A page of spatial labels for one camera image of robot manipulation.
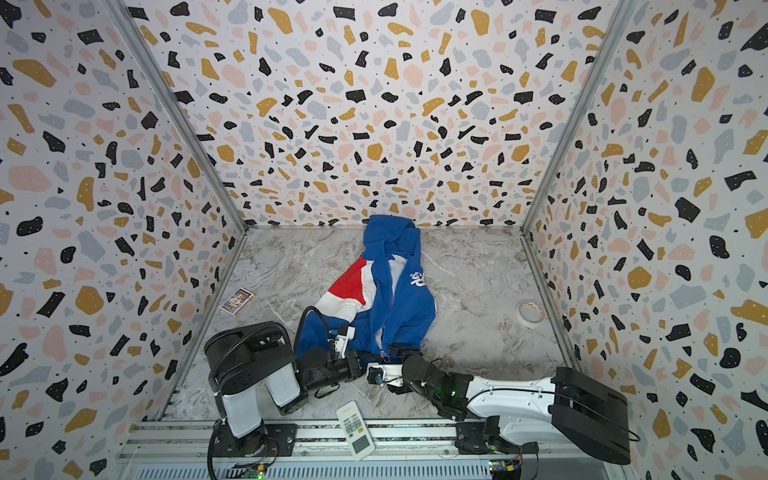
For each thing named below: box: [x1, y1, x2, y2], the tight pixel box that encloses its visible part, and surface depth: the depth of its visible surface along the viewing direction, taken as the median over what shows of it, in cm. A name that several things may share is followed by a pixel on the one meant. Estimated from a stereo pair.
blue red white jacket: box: [296, 215, 437, 363], surface depth 99 cm
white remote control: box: [337, 400, 376, 461], surface depth 76 cm
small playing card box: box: [220, 287, 255, 317], surface depth 100 cm
